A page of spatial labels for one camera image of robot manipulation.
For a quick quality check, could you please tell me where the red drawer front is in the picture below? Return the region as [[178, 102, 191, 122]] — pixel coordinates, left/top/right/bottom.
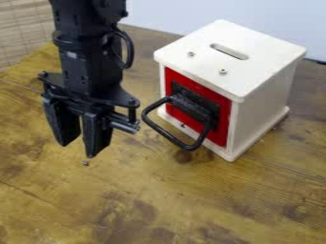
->
[[164, 68, 231, 147]]

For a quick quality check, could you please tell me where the black metal drawer handle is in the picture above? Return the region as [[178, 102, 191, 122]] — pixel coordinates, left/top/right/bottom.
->
[[142, 91, 221, 151]]

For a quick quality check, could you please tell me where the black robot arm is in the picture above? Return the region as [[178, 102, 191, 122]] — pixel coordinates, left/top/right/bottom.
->
[[39, 0, 140, 157]]

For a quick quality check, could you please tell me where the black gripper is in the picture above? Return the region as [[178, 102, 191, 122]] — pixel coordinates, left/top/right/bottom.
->
[[40, 44, 140, 158]]

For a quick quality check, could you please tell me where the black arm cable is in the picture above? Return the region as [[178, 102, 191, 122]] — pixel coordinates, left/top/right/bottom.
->
[[107, 29, 136, 71]]

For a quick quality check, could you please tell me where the white wooden box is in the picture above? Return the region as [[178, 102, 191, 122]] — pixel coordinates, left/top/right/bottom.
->
[[154, 20, 306, 161]]

